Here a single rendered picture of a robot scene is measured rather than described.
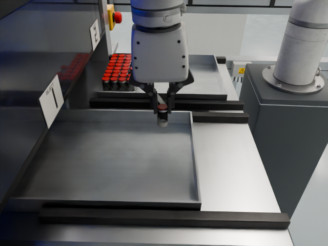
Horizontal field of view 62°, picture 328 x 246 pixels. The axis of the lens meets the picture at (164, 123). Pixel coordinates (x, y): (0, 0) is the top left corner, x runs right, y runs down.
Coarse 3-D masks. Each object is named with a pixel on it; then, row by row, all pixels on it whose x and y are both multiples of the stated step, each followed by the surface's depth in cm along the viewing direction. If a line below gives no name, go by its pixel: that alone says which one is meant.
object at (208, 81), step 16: (192, 64) 93; (208, 64) 93; (208, 80) 84; (112, 96) 72; (128, 96) 72; (144, 96) 72; (160, 96) 72; (176, 96) 72; (192, 96) 72; (208, 96) 71; (224, 96) 71
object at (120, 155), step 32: (64, 128) 64; (96, 128) 64; (128, 128) 64; (160, 128) 65; (192, 128) 59; (32, 160) 56; (64, 160) 56; (96, 160) 56; (128, 160) 56; (160, 160) 56; (192, 160) 56; (32, 192) 49; (64, 192) 49; (96, 192) 49; (128, 192) 49; (160, 192) 50; (192, 192) 50
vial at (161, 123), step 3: (159, 111) 55; (162, 111) 55; (165, 111) 55; (159, 114) 55; (162, 114) 55; (165, 114) 55; (159, 117) 56; (162, 117) 55; (165, 117) 56; (159, 120) 56; (162, 120) 56; (165, 120) 56; (159, 123) 57; (162, 123) 56; (165, 123) 57; (162, 126) 57
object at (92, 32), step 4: (96, 20) 76; (96, 24) 76; (92, 28) 72; (96, 28) 76; (92, 32) 72; (92, 36) 72; (96, 36) 76; (92, 40) 72; (92, 44) 73; (96, 44) 76
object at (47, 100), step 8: (56, 80) 49; (48, 88) 46; (56, 88) 49; (48, 96) 46; (56, 96) 50; (48, 104) 46; (48, 112) 46; (56, 112) 50; (48, 120) 46; (48, 128) 47
